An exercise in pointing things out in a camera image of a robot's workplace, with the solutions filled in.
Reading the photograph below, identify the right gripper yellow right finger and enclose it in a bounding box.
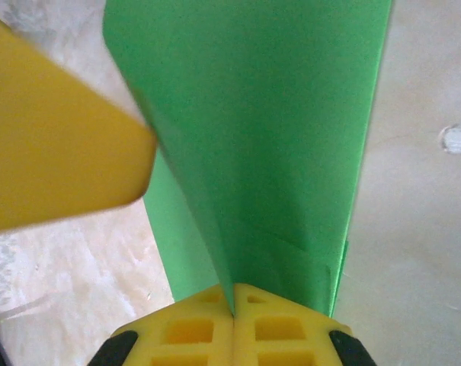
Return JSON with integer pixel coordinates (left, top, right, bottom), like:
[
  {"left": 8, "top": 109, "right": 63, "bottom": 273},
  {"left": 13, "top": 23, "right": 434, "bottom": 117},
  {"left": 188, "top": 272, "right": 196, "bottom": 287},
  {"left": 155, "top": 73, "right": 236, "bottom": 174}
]
[{"left": 233, "top": 282, "right": 368, "bottom": 366}]

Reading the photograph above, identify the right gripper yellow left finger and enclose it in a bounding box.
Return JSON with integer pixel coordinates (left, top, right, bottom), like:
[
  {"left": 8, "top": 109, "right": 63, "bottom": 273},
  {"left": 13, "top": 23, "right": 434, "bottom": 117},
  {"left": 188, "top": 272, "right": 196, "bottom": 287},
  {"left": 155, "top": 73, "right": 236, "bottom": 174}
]
[{"left": 92, "top": 282, "right": 235, "bottom": 366}]

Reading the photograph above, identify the green cloth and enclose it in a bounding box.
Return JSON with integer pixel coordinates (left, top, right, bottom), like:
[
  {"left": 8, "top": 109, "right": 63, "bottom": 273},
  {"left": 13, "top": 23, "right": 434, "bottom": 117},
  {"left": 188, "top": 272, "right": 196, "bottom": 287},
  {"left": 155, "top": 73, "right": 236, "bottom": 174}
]
[{"left": 102, "top": 0, "right": 393, "bottom": 322}]

